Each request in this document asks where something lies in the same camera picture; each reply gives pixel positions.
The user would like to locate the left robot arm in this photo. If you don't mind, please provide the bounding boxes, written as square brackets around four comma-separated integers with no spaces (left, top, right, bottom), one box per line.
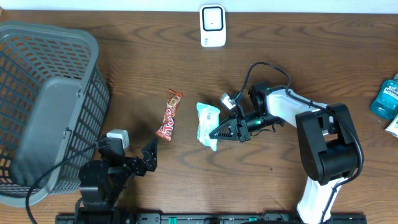
[73,136,158,224]

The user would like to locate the blue mouthwash bottle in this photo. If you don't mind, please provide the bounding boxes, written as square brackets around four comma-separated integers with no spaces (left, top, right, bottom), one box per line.
[370,73,397,119]

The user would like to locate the yellow snack bag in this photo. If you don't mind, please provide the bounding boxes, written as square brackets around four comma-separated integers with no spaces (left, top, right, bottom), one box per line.
[385,114,398,137]

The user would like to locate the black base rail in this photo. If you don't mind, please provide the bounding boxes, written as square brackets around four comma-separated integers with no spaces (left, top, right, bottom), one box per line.
[55,212,368,224]

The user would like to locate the red chocolate bar wrapper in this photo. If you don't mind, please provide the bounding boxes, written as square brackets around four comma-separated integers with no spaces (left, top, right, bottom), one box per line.
[156,89,183,141]

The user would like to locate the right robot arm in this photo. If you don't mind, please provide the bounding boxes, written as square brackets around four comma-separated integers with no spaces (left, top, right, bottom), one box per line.
[209,83,364,223]

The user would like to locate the white barcode scanner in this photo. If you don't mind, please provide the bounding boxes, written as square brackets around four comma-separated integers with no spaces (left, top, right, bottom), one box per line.
[200,4,226,47]

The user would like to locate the light green tissue pack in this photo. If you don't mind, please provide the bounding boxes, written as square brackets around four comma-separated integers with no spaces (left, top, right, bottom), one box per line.
[197,103,220,151]

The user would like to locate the grey plastic shopping basket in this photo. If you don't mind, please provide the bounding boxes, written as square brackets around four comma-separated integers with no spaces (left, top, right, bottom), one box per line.
[1,21,109,207]

